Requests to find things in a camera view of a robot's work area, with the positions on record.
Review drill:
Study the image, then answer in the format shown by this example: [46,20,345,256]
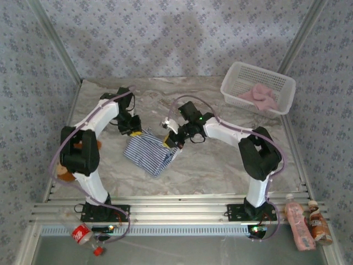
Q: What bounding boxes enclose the white plastic perforated basket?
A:
[220,61,297,119]

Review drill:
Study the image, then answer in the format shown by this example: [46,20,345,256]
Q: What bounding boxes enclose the brown plush toy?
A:
[56,139,103,183]

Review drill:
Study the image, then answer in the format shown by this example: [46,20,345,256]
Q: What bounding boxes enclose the aluminium corner post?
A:
[277,0,330,74]
[27,0,82,83]

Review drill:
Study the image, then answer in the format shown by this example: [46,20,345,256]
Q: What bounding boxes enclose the pink drink bottle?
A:
[284,193,317,252]

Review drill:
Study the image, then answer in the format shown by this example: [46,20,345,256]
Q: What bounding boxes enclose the brown drink bottle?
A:
[307,200,334,246]

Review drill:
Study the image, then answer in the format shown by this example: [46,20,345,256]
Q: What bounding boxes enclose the aluminium frame rails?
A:
[30,78,330,225]

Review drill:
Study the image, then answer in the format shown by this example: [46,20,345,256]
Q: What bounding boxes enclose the blue white striped tank top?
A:
[123,129,180,178]

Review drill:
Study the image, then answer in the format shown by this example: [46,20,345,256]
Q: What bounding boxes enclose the clear red label cola bottle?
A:
[70,223,106,257]

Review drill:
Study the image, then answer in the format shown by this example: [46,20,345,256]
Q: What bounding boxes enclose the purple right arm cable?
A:
[167,94,289,242]

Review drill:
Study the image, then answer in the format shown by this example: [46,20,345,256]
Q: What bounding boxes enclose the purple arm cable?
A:
[167,94,289,242]
[48,84,137,244]

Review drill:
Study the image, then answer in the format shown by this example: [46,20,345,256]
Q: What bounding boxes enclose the grey slotted cable duct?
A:
[38,224,278,237]

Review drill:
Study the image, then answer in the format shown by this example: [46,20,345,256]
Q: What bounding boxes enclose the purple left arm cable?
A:
[48,84,137,244]

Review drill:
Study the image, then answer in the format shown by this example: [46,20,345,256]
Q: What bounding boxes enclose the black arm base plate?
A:
[81,203,131,222]
[226,203,278,222]

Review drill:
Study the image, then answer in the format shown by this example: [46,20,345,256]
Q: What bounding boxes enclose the pink ribbed tank top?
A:
[237,83,279,112]

